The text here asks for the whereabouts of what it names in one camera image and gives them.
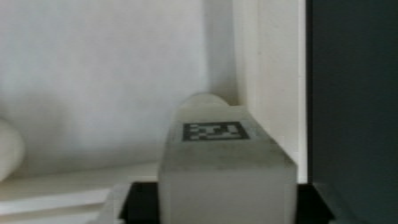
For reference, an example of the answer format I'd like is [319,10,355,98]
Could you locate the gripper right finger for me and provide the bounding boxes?
[294,184,335,224]

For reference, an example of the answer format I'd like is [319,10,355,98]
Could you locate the white square tabletop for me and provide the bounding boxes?
[0,0,307,224]

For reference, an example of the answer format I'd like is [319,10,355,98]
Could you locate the white leg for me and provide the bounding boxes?
[157,94,296,224]

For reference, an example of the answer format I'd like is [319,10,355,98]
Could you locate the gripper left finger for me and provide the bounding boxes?
[95,181,161,224]

